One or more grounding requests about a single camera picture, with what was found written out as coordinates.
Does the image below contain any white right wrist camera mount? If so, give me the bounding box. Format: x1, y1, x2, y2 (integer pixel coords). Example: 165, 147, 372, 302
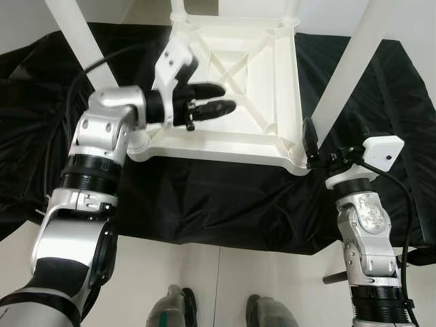
326, 135, 405, 191

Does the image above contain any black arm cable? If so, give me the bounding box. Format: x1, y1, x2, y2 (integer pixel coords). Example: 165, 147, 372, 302
41, 41, 164, 321
354, 160, 418, 327

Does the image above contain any grey robot right foot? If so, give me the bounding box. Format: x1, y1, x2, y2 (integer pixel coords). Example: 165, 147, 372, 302
245, 294, 300, 327

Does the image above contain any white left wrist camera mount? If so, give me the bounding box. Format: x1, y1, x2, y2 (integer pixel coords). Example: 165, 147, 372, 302
151, 37, 200, 127

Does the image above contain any black table cloth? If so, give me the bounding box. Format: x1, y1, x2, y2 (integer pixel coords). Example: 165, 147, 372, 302
0, 22, 436, 256

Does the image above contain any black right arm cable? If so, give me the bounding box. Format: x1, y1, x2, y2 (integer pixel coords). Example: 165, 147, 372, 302
354, 160, 418, 327

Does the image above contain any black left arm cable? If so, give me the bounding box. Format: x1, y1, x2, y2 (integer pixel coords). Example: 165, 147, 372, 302
41, 41, 164, 321

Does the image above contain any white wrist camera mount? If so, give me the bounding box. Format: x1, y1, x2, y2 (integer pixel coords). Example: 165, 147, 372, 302
326, 135, 405, 191
151, 37, 200, 127

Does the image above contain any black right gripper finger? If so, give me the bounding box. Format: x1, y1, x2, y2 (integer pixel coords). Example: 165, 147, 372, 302
347, 112, 372, 147
302, 117, 321, 168

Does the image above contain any grey robot left foot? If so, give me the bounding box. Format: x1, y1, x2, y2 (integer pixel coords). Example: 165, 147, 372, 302
146, 285, 198, 327

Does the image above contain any white plastic children table top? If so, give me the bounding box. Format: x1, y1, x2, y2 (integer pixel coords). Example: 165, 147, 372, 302
126, 12, 311, 176

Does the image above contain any grey robot foot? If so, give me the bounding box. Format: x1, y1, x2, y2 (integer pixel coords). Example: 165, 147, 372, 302
245, 294, 300, 327
146, 285, 198, 327

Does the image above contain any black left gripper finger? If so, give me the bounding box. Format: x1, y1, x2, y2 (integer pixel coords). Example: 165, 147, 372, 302
189, 99, 237, 122
187, 83, 227, 102

